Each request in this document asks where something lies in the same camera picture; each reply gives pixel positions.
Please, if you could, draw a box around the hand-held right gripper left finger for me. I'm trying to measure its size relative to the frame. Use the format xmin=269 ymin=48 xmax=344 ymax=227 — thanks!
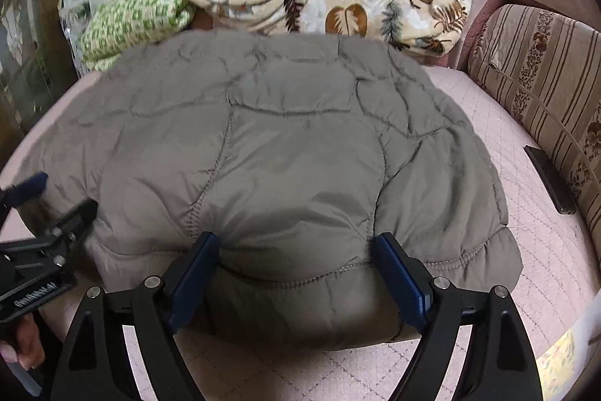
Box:
xmin=49 ymin=231 xmax=219 ymax=401

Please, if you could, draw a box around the green patterned pillow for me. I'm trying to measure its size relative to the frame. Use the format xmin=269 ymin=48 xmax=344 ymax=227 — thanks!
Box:
xmin=80 ymin=0 xmax=197 ymax=71

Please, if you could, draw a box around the person's left hand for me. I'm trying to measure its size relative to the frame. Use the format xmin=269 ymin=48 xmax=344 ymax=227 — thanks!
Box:
xmin=0 ymin=313 xmax=46 ymax=372

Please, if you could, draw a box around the wooden wardrobe with glass door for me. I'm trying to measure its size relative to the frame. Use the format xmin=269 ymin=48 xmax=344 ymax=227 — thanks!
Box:
xmin=0 ymin=0 xmax=77 ymax=149

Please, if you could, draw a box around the grey-brown hooded puffer jacket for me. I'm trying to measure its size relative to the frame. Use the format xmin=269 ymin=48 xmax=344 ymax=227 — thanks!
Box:
xmin=14 ymin=30 xmax=525 ymax=351

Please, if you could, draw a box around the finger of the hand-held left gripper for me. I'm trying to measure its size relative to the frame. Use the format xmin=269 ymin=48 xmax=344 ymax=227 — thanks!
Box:
xmin=27 ymin=198 xmax=99 ymax=252
xmin=0 ymin=172 xmax=50 ymax=219

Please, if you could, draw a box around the striped floral cushion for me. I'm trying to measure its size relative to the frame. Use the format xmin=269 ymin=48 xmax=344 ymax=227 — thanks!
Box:
xmin=467 ymin=3 xmax=601 ymax=238

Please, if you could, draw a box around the clear plastic bag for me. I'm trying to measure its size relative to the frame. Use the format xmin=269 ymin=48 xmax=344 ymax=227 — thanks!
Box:
xmin=57 ymin=0 xmax=93 ymax=55

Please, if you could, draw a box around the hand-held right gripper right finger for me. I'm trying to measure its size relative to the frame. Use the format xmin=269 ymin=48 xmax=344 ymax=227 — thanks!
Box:
xmin=373 ymin=231 xmax=544 ymax=401

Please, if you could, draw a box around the yellow printed sheet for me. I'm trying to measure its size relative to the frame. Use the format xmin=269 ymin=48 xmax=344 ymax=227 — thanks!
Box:
xmin=535 ymin=325 xmax=589 ymax=401

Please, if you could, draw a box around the black phone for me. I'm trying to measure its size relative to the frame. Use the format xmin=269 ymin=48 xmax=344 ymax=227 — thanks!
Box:
xmin=523 ymin=144 xmax=578 ymax=215

